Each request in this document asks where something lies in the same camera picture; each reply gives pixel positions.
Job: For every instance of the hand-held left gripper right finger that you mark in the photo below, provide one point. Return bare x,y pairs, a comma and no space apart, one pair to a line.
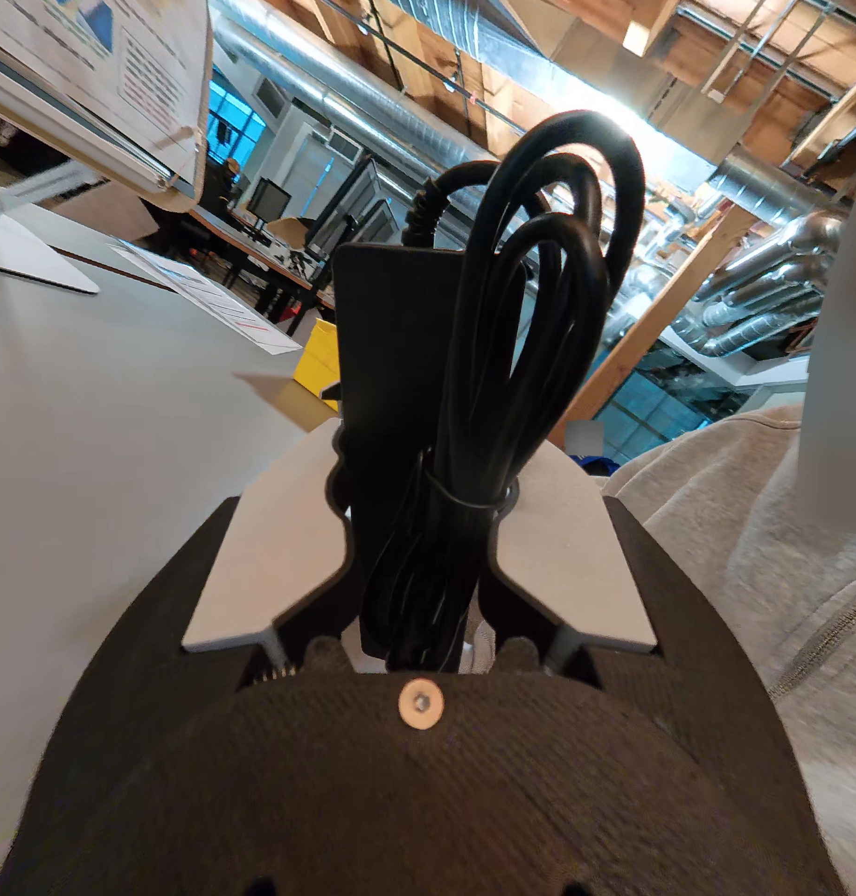
575,560

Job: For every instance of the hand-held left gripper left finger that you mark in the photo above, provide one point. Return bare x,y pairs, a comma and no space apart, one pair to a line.
274,553

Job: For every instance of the black power adapter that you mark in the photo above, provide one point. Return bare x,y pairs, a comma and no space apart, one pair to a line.
389,336

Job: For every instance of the yellow plastic bin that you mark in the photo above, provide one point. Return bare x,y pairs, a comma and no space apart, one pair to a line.
319,364

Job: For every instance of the printed paper sheet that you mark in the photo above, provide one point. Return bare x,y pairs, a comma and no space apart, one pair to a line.
211,297

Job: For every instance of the wooden background desk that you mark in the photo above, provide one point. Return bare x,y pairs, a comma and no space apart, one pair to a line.
256,255

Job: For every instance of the bundle of silver ducts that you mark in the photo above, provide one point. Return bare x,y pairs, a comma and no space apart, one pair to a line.
763,287

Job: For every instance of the black computer monitor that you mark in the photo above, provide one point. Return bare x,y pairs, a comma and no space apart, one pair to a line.
351,210
268,199

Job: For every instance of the white stand base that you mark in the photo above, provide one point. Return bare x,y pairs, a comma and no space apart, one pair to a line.
29,255

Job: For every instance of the white board with poster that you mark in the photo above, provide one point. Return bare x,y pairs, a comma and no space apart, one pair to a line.
141,77

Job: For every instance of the wooden post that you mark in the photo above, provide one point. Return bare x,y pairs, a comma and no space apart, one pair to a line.
669,301

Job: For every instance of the large silver air duct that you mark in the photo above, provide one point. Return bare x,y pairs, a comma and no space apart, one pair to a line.
372,91

